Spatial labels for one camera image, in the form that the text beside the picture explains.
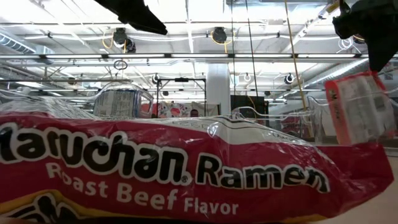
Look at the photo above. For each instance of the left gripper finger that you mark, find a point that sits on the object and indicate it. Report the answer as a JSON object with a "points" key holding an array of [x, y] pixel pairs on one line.
{"points": [[130, 12]]}

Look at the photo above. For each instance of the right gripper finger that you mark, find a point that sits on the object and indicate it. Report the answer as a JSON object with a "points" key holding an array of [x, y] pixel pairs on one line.
{"points": [[381, 56]]}

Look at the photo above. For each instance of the blue ramen noodle pack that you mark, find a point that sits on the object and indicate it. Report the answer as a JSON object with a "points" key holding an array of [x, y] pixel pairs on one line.
{"points": [[116, 104]]}

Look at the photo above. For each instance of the red beef ramen pack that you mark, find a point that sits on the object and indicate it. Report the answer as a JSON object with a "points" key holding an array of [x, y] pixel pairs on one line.
{"points": [[186, 174]]}

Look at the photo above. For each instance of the yellow tape tag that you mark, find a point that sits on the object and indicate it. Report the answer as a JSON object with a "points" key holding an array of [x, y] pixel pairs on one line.
{"points": [[332, 7]]}

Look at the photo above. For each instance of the long ceiling light strip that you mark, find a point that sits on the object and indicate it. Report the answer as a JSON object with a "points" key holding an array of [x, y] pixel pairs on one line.
{"points": [[199, 56]]}

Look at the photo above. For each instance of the floral patterned panel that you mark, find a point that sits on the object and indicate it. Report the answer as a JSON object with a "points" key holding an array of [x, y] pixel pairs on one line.
{"points": [[174, 109]]}

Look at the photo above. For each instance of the white building column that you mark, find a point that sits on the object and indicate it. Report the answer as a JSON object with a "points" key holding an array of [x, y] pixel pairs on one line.
{"points": [[218, 87]]}

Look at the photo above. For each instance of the person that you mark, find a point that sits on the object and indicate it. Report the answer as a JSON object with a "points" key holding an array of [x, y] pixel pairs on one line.
{"points": [[194, 113]]}

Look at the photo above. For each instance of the black cabinet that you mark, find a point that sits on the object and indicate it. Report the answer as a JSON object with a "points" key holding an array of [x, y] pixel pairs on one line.
{"points": [[242, 105]]}

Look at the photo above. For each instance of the black metal rack frame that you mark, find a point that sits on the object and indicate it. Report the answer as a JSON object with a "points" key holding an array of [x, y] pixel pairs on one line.
{"points": [[181, 80]]}

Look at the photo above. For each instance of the grey ventilation duct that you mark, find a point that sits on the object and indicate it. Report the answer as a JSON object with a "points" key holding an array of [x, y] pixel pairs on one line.
{"points": [[18, 46]]}

